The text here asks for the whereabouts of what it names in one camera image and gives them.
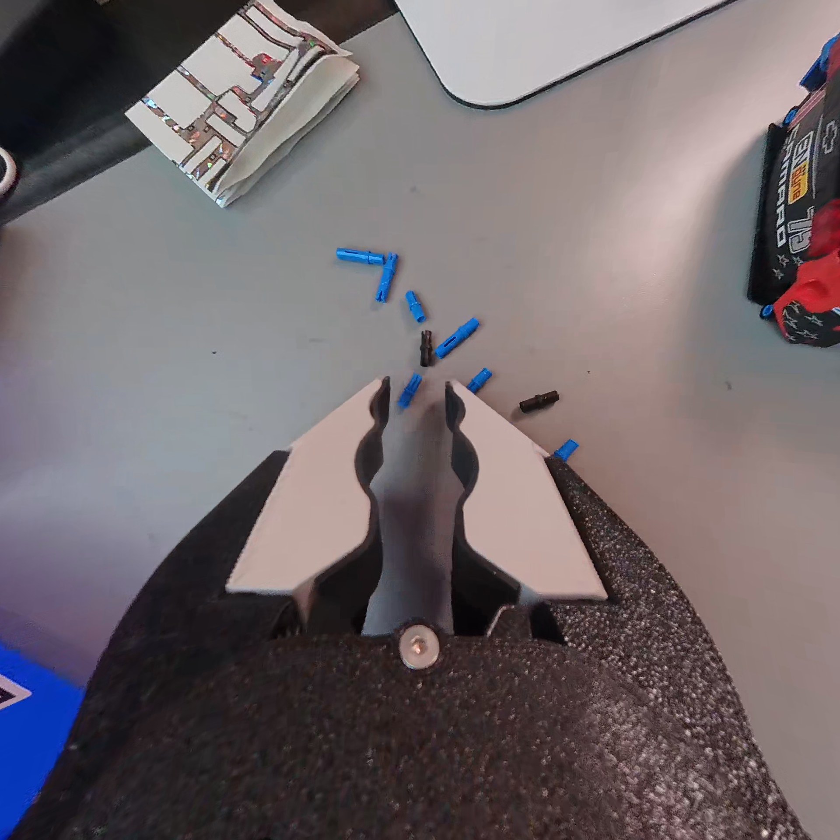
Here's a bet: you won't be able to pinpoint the white desk pad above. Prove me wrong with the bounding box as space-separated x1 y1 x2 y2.
394 0 742 109

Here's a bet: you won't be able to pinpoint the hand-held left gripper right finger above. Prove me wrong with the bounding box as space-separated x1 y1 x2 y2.
445 379 609 635

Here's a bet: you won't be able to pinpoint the folded holographic sticker sheet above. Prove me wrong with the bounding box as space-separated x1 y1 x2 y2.
125 0 361 208

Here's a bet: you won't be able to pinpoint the grey desk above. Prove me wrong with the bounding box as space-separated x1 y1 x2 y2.
0 0 840 710

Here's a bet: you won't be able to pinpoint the dark flat object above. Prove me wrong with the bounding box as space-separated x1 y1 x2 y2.
0 0 404 227

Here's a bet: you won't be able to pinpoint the blue box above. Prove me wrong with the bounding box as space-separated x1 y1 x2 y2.
0 640 86 837

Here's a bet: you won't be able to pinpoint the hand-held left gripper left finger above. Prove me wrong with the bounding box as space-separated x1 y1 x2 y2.
226 376 392 635

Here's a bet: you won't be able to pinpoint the scattered blue pins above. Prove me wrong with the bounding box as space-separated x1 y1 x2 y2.
336 247 580 460

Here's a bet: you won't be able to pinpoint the brick-built toy race car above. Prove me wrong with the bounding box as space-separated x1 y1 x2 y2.
747 33 840 347

